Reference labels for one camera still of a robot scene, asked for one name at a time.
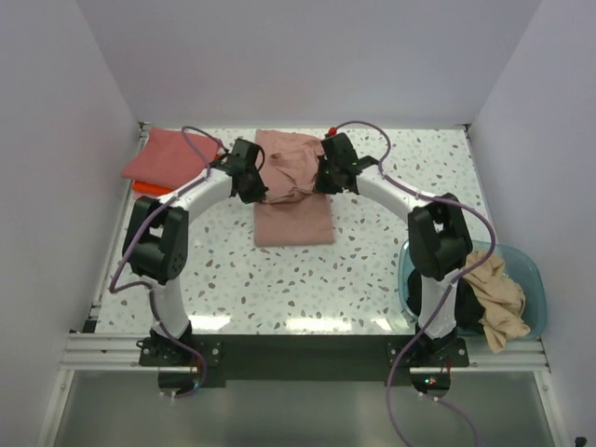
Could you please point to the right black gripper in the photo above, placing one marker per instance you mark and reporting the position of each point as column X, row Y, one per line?
column 319, row 185

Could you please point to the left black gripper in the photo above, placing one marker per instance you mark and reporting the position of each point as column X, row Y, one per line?
column 258, row 193

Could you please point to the dusty pink printed t-shirt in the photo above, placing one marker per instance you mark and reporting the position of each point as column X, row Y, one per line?
column 292, row 214

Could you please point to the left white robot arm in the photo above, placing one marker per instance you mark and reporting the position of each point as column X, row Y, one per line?
column 156, row 245

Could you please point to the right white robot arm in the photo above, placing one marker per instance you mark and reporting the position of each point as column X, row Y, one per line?
column 438, row 238

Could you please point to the folded salmon pink t-shirt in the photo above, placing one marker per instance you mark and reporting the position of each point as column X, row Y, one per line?
column 168, row 160

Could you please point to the folded orange t-shirt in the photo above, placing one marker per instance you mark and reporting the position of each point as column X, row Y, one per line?
column 149, row 189

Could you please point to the black t-shirt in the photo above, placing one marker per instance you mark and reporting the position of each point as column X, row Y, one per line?
column 468, row 311

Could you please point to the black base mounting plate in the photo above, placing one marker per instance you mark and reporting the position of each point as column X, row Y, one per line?
column 214, row 360

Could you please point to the translucent blue plastic bin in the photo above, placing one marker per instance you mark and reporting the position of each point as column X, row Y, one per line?
column 518, row 266

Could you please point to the beige t-shirt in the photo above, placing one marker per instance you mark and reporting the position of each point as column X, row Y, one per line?
column 503, row 302

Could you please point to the aluminium front rail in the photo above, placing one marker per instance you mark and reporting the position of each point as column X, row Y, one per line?
column 118, row 352

